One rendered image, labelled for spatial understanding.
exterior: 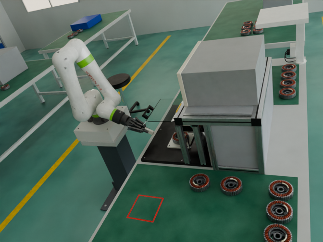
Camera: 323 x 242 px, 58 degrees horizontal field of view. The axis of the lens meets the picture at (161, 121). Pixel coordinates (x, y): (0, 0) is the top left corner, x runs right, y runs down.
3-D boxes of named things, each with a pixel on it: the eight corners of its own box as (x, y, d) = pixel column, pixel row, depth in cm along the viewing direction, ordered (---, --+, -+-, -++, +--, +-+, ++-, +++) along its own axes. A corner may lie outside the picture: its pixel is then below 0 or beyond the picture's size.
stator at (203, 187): (199, 174, 167) (198, 169, 165) (215, 183, 159) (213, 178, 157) (186, 186, 162) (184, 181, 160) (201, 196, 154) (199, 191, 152)
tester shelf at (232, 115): (175, 125, 157) (173, 117, 154) (205, 67, 206) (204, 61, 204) (261, 126, 138) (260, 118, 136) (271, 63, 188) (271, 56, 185)
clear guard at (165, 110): (140, 128, 174) (137, 120, 171) (155, 106, 191) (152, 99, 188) (192, 130, 160) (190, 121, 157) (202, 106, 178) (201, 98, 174)
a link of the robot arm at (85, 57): (58, 48, 187) (70, 41, 181) (69, 39, 196) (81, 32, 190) (76, 71, 195) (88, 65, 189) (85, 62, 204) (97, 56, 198)
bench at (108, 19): (56, 89, 539) (37, 51, 498) (106, 47, 677) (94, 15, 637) (96, 87, 500) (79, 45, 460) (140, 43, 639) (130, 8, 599)
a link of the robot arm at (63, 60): (72, 124, 206) (43, 55, 173) (83, 111, 218) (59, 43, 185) (88, 126, 202) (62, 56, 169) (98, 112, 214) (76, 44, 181)
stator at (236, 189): (236, 199, 146) (235, 194, 144) (217, 191, 153) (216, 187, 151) (246, 184, 152) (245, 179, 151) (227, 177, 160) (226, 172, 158)
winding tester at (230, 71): (184, 106, 161) (176, 73, 150) (203, 70, 193) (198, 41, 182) (258, 105, 144) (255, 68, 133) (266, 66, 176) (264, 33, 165)
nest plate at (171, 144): (167, 148, 191) (167, 146, 190) (174, 133, 202) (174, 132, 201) (189, 149, 184) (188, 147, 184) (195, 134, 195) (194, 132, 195)
